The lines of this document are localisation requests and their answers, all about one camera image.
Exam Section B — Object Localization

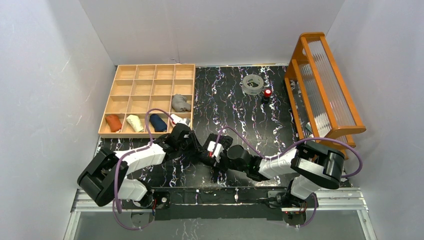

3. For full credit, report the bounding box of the black striped underwear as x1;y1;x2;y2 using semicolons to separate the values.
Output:
199;133;233;171

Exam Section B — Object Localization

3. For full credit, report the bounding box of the grey beige underwear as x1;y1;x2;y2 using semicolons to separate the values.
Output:
171;94;192;112

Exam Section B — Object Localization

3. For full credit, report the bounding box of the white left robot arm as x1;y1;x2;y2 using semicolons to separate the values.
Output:
77;123;202;208

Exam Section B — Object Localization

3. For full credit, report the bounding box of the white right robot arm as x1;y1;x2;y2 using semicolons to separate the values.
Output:
207;141;345;208

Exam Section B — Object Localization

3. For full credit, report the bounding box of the rolled white underwear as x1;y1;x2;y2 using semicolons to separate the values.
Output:
170;114;183;126

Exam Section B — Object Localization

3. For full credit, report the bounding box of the rolled blue underwear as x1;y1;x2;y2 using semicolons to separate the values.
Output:
149;113;168;133

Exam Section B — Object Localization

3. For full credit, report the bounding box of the rolled cream underwear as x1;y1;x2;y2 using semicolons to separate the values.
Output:
126;114;144;133

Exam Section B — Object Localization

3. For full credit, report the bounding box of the clear tape roll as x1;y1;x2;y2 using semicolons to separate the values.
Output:
241;74;264;96

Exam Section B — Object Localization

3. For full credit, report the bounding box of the rolled orange underwear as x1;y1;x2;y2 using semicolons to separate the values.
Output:
105;114;123;133

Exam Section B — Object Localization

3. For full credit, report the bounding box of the wooden compartment tray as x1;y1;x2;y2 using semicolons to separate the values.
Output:
98;64;196;138

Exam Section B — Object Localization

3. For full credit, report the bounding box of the red small cap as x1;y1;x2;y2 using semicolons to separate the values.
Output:
263;89;273;99

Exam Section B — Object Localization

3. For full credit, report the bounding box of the orange wooden rack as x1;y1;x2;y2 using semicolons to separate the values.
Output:
284;32;366;148

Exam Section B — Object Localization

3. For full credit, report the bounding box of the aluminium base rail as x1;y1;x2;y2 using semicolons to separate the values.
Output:
64;187;377;240

